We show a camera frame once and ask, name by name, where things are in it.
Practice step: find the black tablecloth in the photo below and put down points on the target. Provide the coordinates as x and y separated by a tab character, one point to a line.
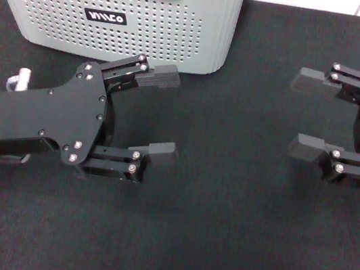
185	231

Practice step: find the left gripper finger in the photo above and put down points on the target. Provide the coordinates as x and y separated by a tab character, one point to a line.
158	76

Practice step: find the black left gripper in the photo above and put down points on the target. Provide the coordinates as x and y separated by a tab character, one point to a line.
42	120

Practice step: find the grey perforated plastic storage box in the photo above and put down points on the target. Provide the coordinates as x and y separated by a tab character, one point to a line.
190	23

